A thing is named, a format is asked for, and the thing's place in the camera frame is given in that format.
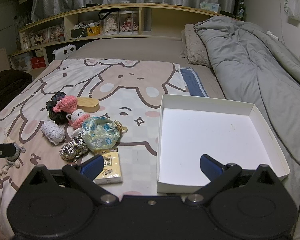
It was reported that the white crochet piece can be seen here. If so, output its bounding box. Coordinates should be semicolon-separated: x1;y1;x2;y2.
41;120;65;146

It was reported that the wooden headboard shelf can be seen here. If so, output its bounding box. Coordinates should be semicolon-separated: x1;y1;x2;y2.
10;3;216;58

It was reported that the floral brocade drawstring pouch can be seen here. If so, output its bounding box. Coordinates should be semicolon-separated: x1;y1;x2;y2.
81;116;128;152

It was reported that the tissue box on shelf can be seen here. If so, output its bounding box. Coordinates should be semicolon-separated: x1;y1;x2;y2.
200;2;221;14

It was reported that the white cardboard box tray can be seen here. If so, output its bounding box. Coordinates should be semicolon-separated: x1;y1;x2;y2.
157;94;290;193

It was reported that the yellow tissue pack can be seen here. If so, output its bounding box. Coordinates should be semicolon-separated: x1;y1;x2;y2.
94;147;123;185

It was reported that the green glass bottle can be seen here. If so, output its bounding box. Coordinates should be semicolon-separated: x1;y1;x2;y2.
236;0;245;21

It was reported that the blue striped towel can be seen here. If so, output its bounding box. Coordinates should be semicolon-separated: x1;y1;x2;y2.
180;68;209;98

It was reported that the red box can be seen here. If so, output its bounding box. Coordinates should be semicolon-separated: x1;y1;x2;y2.
31;56;46;69

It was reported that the yellow container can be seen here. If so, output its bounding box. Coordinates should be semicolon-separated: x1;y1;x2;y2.
87;24;100;36

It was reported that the grey comforter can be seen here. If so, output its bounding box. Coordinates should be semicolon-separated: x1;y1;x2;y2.
194;16;300;239

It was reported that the pink crochet doll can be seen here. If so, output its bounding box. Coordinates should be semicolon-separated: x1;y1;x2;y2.
52;95;90;130

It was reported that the cartoon bunny blanket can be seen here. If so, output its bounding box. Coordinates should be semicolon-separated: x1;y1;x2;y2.
0;59;189;226

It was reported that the grey fuzzy pillow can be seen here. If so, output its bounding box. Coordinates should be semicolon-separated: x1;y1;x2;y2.
179;24;212;69

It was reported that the doll in clear case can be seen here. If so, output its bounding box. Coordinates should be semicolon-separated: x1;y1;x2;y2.
119;11;139;34
100;11;119;35

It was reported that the black chair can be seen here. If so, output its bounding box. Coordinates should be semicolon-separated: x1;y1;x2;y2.
0;69;32;112

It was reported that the oval wooden block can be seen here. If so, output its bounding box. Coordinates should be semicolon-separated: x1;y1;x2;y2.
77;97;100;113

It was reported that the grey crochet spider toy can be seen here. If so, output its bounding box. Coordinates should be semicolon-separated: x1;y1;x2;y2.
0;127;25;175

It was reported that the twisted blue gold cord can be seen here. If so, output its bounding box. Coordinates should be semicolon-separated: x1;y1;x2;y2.
59;135;89;162

